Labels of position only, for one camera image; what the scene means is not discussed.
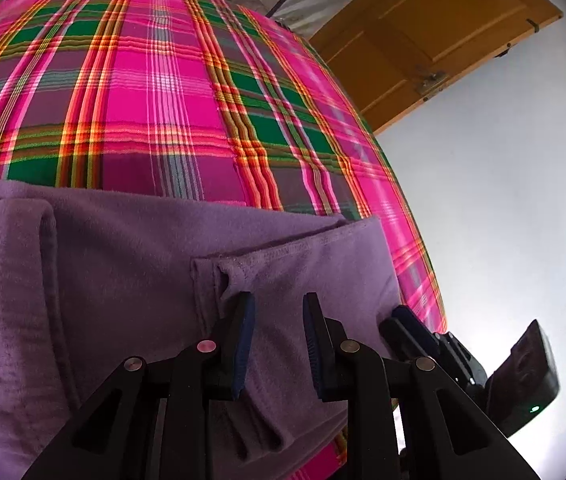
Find purple fleece garment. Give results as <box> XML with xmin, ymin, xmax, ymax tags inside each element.
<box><xmin>0</xmin><ymin>181</ymin><xmax>401</xmax><ymax>479</ymax></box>

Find wooden door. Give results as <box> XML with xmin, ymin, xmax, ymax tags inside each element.
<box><xmin>310</xmin><ymin>0</ymin><xmax>563</xmax><ymax>133</ymax></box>

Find pink plaid bed sheet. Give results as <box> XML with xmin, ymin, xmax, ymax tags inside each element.
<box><xmin>0</xmin><ymin>0</ymin><xmax>446</xmax><ymax>478</ymax></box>

